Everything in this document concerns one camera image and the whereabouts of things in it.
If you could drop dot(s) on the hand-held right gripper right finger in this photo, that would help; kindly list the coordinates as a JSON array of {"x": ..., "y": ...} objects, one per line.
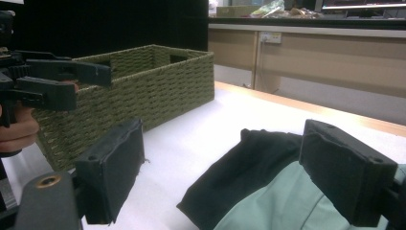
[{"x": 344, "y": 179}]

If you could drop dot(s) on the wooden counter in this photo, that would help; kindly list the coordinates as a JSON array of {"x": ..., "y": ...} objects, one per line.
[{"x": 335, "y": 60}]

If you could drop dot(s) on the pile of plastic bags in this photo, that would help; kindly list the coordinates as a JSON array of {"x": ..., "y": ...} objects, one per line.
[{"x": 281, "y": 11}]

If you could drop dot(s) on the black and mint green garment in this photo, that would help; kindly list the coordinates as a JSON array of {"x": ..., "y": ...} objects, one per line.
[{"x": 255, "y": 179}]

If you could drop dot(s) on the cardboard box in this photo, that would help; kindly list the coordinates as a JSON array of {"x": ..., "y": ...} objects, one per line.
[{"x": 236, "y": 11}]

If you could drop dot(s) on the monitor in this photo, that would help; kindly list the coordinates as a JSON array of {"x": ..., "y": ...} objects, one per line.
[{"x": 364, "y": 4}]

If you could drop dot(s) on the black curtain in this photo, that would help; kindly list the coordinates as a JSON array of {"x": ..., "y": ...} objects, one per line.
[{"x": 111, "y": 25}]

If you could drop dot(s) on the green woven basket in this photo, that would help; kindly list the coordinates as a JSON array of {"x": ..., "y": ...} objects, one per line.
[{"x": 153, "y": 86}]

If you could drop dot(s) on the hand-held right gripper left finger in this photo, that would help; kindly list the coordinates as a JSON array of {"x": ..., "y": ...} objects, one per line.
[{"x": 110, "y": 172}]

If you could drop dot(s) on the white wall socket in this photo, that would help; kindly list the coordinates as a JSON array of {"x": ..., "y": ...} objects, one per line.
[{"x": 270, "y": 37}]

